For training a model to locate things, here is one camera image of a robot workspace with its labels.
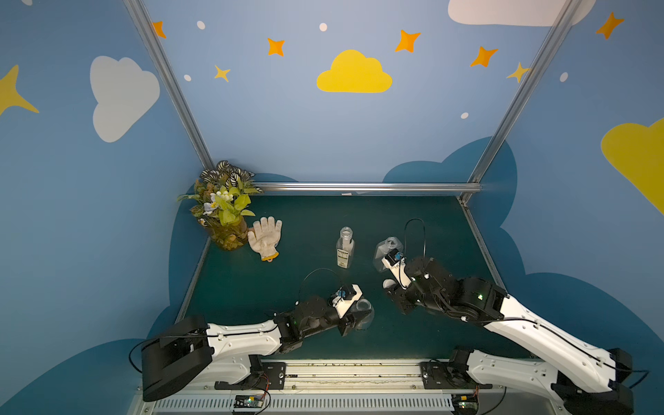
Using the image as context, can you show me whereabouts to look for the right side table rail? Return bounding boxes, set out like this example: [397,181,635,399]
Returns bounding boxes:
[458,193,506,289]

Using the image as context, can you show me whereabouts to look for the tall clear labelled bottle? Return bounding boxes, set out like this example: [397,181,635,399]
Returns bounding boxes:
[336,227,354,269]

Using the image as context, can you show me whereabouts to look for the aluminium back rail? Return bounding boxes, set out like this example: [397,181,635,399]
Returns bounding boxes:
[257,182,482,194]

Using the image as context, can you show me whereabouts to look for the aluminium frame post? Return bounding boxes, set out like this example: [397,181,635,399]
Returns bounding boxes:
[124,0,214,169]
[468,0,583,187]

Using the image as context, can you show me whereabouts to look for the white bottle cap right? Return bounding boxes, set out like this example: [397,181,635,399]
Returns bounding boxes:
[382,279,397,290]

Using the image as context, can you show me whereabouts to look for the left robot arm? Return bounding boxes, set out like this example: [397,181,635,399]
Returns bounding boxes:
[139,286,374,402]

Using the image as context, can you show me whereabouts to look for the table rail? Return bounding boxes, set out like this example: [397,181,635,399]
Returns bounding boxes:
[175,238,211,323]
[458,193,506,289]

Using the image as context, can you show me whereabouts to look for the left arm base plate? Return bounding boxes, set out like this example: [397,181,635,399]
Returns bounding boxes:
[214,361,287,392]

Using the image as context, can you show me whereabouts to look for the right aluminium frame post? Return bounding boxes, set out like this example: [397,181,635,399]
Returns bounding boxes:
[468,0,583,187]

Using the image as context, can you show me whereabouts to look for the right circuit board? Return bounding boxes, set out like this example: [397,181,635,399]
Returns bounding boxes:
[451,394,479,415]

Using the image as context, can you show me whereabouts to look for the round clear plastic bottle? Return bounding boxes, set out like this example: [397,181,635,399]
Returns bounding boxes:
[350,298,375,331]

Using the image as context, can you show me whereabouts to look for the square clear plastic bottle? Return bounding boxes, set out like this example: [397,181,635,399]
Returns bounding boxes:
[373,236,403,273]

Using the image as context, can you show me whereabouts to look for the left circuit board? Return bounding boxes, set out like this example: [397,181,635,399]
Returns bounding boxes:
[233,394,266,411]

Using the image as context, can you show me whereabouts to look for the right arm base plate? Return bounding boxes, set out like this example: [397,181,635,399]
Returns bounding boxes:
[419,360,493,390]

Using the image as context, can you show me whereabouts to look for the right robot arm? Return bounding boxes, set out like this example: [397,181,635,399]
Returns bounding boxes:
[382,249,634,414]

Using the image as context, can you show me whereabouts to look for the left aluminium frame post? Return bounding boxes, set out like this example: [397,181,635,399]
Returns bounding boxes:
[124,0,214,169]

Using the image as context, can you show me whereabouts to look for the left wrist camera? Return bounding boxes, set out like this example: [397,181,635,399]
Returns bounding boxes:
[331,285,362,318]

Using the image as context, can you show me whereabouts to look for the circuit board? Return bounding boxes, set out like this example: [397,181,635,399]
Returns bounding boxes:
[233,394,266,411]
[451,394,479,415]

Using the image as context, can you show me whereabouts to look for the artificial potted plant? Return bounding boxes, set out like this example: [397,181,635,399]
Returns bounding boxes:
[177,160,263,251]

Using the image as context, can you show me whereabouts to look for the left side table rail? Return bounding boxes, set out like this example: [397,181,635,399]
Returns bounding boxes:
[175,238,211,323]

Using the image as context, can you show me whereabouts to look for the white knitted work glove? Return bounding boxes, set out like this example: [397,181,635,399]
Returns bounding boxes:
[247,216,283,262]

